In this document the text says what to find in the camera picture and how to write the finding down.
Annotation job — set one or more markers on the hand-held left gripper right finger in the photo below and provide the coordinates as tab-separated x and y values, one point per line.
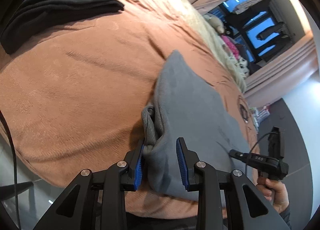
180	165

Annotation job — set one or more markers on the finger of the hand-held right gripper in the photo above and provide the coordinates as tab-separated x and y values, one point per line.
237	155

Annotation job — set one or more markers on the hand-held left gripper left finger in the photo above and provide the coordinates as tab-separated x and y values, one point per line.
139	167

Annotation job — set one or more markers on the grey t-shirt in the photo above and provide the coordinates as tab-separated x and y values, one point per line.
195	100

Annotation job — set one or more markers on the person's right forearm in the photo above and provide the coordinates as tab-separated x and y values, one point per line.
285	220

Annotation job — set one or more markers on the person's right hand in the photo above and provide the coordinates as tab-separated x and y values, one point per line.
281	195

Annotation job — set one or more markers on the row of books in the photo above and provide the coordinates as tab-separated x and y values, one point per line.
261	116

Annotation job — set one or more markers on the black rectangular frames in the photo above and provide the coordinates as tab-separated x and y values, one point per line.
243	109

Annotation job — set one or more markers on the black and white cloth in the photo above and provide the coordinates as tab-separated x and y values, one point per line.
241	64

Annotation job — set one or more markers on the orange blanket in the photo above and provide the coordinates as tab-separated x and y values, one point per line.
75	90

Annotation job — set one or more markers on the pink cloth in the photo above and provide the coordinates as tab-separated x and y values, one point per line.
231	45

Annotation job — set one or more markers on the dark framed window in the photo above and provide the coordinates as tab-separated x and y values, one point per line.
262	30

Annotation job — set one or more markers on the dark hanging garment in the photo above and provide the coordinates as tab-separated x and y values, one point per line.
275	31
250	19

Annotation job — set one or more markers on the beige duvet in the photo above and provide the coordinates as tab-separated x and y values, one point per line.
200	27

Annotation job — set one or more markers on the white plush toy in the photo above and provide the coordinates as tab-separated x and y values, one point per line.
216	22

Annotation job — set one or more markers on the floral hanging garment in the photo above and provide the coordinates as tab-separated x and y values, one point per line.
252	2

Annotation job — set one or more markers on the black folded t-shirt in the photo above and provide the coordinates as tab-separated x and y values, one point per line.
62	10

